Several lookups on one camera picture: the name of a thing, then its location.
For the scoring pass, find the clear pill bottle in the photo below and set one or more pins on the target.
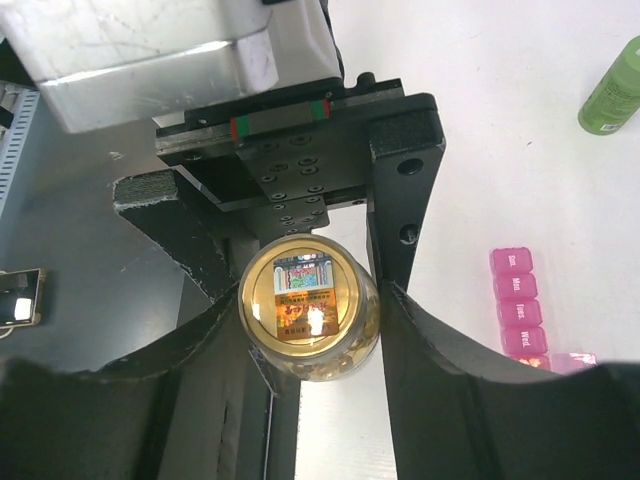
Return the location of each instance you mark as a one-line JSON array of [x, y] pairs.
[[307, 310]]

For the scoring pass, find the left white cable duct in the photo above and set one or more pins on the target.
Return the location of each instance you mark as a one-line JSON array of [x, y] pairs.
[[22, 106]]

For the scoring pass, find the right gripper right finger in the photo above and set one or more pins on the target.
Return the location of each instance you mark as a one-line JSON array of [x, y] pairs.
[[459, 410]]

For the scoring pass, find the green cylindrical bottle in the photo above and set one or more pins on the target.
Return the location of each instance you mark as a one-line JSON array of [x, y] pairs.
[[615, 99]]

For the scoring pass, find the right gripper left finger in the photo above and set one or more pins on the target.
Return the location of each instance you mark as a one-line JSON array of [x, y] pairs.
[[190, 405]]

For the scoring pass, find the pink weekly pill organizer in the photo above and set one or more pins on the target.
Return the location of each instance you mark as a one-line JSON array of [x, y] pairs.
[[520, 315]]

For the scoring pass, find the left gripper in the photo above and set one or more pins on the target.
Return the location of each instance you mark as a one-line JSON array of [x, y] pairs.
[[284, 156]]

